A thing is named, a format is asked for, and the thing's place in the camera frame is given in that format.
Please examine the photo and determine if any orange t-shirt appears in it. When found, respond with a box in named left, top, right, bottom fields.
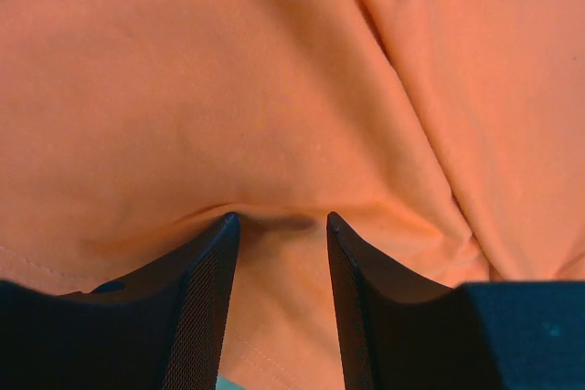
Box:
left=1, top=0, right=584, bottom=389

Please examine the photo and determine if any teal blue t-shirt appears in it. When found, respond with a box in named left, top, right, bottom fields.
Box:
left=215, top=375, right=243, bottom=390

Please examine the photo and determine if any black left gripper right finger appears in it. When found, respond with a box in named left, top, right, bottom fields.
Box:
left=327, top=213, right=584, bottom=389

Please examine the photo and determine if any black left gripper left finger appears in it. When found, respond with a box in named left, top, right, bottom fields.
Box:
left=1, top=213, right=239, bottom=389

